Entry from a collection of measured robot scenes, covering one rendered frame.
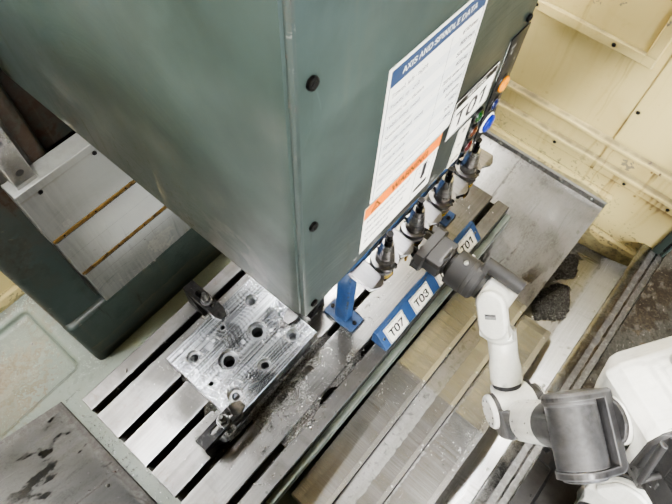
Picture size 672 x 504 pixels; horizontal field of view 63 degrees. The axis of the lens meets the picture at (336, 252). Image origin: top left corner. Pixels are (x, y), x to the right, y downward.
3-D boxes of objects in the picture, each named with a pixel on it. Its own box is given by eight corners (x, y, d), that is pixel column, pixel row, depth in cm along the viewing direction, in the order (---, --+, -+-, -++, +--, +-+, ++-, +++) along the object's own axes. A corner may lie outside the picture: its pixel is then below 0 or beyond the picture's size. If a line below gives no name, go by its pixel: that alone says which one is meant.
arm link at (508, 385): (518, 328, 129) (525, 401, 134) (476, 337, 128) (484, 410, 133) (540, 345, 119) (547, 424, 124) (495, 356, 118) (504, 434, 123)
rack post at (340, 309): (363, 320, 149) (373, 270, 123) (351, 334, 147) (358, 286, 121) (335, 297, 152) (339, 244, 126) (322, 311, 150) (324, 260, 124)
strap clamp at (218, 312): (233, 326, 147) (225, 303, 134) (224, 335, 146) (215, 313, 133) (199, 296, 151) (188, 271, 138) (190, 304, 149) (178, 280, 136)
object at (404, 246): (418, 246, 125) (418, 244, 124) (404, 261, 123) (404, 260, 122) (393, 228, 127) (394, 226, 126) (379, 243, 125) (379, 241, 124)
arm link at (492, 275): (467, 280, 132) (507, 309, 129) (450, 296, 124) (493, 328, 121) (491, 244, 126) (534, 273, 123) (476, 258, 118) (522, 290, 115)
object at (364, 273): (388, 279, 121) (389, 277, 120) (373, 295, 119) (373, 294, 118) (363, 260, 123) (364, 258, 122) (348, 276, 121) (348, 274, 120)
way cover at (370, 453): (549, 332, 179) (569, 314, 165) (377, 579, 144) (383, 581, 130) (471, 277, 187) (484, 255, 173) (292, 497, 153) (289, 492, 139)
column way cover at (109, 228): (233, 197, 167) (203, 65, 121) (106, 307, 148) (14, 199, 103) (222, 188, 168) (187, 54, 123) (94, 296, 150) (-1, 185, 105)
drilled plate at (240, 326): (317, 338, 142) (317, 331, 137) (236, 426, 131) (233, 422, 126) (252, 285, 148) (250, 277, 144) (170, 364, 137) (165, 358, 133)
